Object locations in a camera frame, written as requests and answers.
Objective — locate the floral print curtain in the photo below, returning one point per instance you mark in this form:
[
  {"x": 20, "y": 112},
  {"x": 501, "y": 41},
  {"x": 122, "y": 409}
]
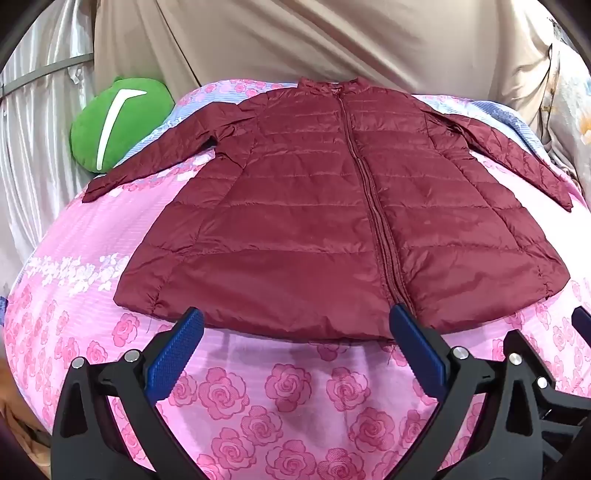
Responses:
[{"x": 568, "y": 115}]

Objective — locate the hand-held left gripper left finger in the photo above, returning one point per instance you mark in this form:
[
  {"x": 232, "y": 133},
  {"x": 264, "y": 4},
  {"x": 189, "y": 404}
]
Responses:
[{"x": 178, "y": 350}]

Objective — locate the maroon quilted jacket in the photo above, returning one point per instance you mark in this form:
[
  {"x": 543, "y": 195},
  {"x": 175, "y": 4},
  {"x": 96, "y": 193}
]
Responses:
[{"x": 300, "y": 207}]

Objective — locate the beige curtain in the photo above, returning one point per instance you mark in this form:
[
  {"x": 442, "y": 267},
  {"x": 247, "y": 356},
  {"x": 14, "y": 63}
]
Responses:
[{"x": 323, "y": 37}]

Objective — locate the green plush pillow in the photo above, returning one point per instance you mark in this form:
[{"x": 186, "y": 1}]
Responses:
[{"x": 147, "y": 124}]

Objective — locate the pink floral bedsheet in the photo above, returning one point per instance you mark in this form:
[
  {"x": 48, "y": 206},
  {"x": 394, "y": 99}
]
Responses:
[{"x": 277, "y": 392}]

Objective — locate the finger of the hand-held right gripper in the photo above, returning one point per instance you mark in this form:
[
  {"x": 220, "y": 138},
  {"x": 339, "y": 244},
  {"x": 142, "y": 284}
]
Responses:
[{"x": 582, "y": 318}]

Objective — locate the white satin curtain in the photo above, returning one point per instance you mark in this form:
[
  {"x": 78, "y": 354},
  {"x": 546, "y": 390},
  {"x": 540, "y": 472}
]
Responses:
[{"x": 37, "y": 138}]

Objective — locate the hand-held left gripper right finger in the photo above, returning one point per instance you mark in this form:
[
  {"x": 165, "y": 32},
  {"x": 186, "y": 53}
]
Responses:
[{"x": 415, "y": 350}]

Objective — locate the grey metal rod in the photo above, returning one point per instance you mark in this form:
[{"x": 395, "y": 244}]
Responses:
[{"x": 46, "y": 70}]

